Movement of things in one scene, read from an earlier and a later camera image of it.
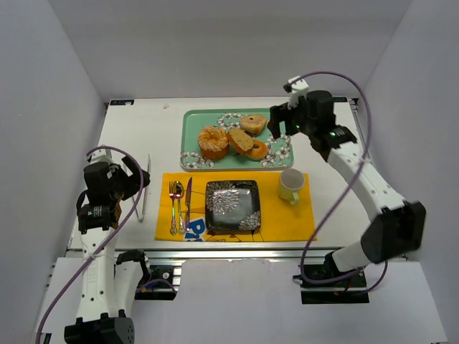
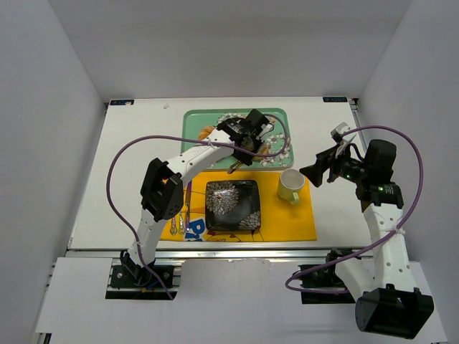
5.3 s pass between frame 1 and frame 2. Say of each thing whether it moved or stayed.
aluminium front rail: stayed
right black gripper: moved
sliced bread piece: moved
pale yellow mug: stayed
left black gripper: moved
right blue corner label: stayed
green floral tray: stayed
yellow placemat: stayed
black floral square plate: stayed
